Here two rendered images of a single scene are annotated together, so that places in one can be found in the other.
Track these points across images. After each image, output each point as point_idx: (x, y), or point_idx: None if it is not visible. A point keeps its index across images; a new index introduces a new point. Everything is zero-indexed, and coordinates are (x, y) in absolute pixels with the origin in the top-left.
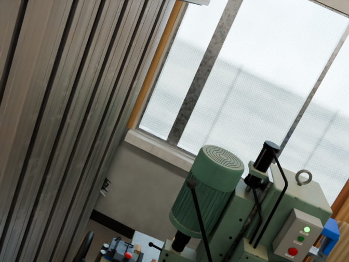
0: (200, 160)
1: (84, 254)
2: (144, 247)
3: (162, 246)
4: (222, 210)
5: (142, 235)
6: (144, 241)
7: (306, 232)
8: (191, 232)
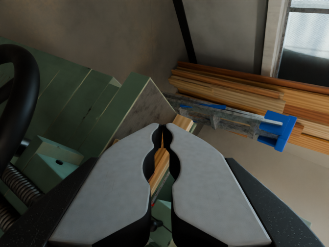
0: None
1: (4, 61)
2: (141, 126)
3: (166, 213)
4: None
5: (153, 92)
6: (148, 111)
7: None
8: None
